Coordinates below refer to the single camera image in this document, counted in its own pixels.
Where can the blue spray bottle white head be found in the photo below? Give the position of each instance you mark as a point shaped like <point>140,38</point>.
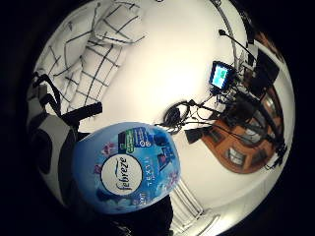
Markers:
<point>131,167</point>

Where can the the person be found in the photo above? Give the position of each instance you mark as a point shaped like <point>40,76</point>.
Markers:
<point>95,55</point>

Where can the black power adapter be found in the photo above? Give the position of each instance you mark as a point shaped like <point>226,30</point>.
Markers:
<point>195,135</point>

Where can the small monitor with lit screen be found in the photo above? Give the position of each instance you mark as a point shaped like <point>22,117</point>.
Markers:
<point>220,75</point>

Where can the black gooseneck microphone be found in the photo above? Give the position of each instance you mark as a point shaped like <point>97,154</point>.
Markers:
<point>234,40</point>

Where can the black flat screen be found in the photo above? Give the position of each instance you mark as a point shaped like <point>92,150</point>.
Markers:
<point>266,73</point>

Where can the black camera rig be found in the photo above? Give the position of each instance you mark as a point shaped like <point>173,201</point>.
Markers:
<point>241,109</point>

